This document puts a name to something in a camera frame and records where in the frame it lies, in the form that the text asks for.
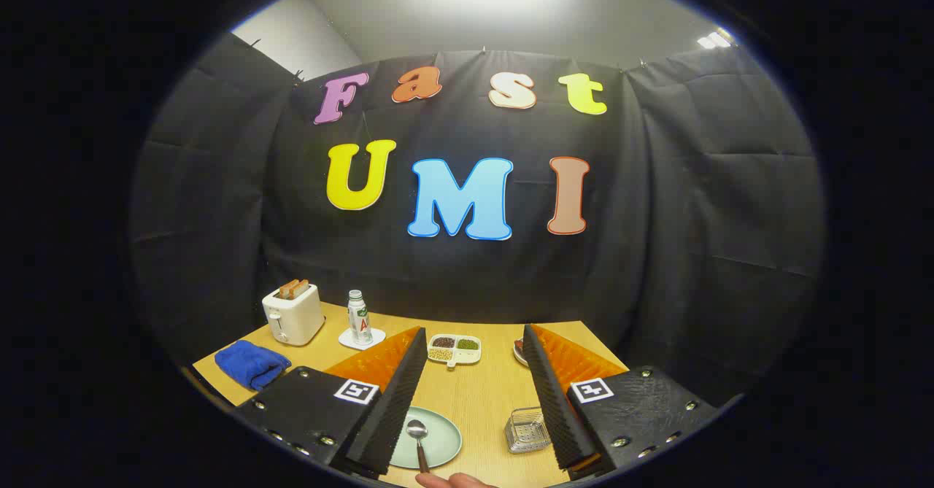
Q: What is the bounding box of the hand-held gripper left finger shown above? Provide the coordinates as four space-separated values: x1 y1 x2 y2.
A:
237 325 429 478

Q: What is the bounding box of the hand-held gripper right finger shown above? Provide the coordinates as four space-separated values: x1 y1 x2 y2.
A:
522 323 721 476

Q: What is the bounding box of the wooden-handled metal spoon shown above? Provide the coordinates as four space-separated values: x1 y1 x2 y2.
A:
406 419 432 475

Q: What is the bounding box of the green round plate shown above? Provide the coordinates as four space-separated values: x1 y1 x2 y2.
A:
389 406 463 470

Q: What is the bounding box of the white divided bean dish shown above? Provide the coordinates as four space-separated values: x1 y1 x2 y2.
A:
427 333 483 368

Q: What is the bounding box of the white coaster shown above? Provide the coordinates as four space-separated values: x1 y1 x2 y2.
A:
338 327 387 351

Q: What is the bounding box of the small white-label bottle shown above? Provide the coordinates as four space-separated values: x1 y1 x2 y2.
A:
347 290 373 346

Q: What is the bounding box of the white toaster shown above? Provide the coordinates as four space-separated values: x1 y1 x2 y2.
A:
262 282 326 347

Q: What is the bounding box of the blue folded towel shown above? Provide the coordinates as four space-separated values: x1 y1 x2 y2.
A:
214 339 293 392

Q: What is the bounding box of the metal wire basket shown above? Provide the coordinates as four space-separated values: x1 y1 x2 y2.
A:
504 406 552 454

